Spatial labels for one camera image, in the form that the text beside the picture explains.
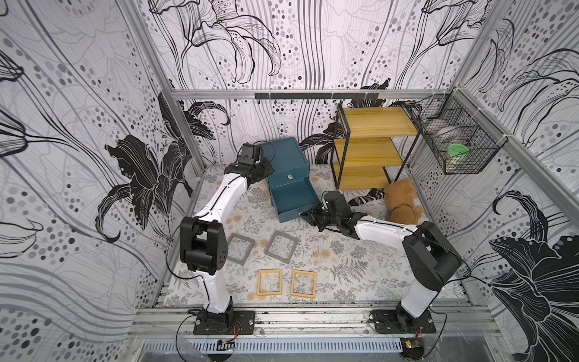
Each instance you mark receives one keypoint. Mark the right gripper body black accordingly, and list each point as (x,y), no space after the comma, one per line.
(320,218)

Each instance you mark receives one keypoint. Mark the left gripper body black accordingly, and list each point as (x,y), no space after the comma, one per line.
(261,169)

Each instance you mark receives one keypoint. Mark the teal drawer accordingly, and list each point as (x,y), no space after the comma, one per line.
(282,176)
(292,199)

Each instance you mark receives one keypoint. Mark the teal drawer cabinet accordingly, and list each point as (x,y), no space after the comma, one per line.
(286,153)

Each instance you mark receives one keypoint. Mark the teal top drawer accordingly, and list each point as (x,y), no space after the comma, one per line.
(282,176)

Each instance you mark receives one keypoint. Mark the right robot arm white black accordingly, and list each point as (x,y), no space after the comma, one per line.
(432,258)

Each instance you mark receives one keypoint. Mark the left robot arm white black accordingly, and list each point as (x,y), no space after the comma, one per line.
(203,245)

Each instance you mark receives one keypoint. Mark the grey brooch box right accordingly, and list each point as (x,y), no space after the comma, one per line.
(282,246)

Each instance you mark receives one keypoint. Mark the grey brooch box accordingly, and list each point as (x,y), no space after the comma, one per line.
(282,246)
(240,248)

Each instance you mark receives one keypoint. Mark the yellow brooch box right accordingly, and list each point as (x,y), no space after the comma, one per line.
(303,284)

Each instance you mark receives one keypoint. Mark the yellow brooch box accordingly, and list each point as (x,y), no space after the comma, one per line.
(270,282)
(303,284)

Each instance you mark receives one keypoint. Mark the grey brooch box left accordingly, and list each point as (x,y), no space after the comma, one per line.
(240,248)

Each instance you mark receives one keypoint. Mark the yellow brooch box left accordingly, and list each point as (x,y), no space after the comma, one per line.
(270,282)

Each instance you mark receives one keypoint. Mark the striped black white sock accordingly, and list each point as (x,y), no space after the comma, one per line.
(372,195)

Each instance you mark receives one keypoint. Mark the brown teddy bear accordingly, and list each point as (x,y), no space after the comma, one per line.
(400,199)

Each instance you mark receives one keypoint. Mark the yellow black shelf rack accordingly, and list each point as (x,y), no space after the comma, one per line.
(364,155)

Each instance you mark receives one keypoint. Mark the white bowl in basket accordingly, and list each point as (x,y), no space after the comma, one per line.
(446,131)

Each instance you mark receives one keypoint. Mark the green lid container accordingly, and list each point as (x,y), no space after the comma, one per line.
(457,153)

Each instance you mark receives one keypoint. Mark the black bar on wall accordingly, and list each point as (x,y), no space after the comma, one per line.
(316,96)

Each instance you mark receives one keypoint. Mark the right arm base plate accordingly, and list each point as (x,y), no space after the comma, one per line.
(392,321)

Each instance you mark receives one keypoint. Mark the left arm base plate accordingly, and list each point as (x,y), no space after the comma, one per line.
(230,323)

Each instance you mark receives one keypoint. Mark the black wire basket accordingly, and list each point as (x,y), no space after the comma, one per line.
(440,111)

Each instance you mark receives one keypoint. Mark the aluminium rail frame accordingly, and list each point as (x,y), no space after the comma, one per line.
(319,321)

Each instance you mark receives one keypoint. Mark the white slotted cable duct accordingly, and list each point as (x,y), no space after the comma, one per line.
(278,345)

